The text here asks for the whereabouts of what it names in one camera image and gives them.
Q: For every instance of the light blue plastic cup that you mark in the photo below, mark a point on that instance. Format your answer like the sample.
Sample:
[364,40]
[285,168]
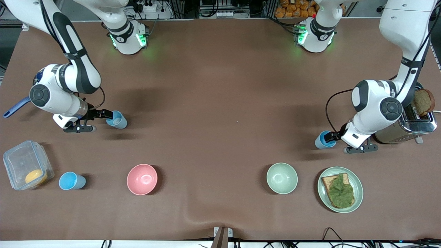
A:
[70,181]
[120,123]
[319,143]

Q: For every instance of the pale green bowl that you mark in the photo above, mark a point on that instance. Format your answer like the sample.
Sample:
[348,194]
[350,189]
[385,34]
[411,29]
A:
[281,178]

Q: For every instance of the brown toast slice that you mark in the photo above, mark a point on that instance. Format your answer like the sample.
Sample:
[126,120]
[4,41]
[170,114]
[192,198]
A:
[326,182]

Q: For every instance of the green lettuce leaf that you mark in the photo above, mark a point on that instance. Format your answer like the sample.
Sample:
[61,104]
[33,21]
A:
[341,193]

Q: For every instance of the metal table edge bracket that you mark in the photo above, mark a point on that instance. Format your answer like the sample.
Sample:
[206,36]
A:
[223,237]

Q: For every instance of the beige and chrome toaster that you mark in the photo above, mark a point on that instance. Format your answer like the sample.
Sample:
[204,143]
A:
[418,125]

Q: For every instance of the pale green round plate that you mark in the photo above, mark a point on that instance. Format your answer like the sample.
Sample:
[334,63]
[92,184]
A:
[358,182]

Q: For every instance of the white power strip with plugs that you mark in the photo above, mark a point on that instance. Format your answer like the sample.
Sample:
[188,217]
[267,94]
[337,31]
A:
[146,5]

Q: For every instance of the glass lid with blue knob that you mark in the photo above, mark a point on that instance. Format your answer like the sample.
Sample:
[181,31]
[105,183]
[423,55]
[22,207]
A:
[40,73]

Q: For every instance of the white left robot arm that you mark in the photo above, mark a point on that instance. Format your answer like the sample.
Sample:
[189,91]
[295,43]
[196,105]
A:
[403,31]

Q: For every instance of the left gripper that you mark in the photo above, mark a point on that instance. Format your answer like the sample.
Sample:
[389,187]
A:
[338,135]

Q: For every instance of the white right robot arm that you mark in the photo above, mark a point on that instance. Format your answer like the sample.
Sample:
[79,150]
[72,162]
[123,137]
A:
[77,69]

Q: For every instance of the white socket strip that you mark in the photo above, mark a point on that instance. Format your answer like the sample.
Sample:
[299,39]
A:
[225,14]

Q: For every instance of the orange round fruit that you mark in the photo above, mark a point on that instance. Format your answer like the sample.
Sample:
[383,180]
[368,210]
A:
[35,176]

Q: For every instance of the brown bread slice in toaster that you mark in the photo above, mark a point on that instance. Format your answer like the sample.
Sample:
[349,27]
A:
[423,101]

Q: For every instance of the pink bowl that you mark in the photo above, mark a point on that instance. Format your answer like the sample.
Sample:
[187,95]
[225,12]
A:
[142,179]

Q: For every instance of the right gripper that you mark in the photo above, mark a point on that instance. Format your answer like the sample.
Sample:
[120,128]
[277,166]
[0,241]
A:
[93,114]

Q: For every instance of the clear plastic food container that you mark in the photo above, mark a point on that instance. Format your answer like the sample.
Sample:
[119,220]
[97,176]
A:
[20,162]

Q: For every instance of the bag of orange buns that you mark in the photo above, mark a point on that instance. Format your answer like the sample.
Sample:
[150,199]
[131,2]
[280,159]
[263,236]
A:
[296,8]

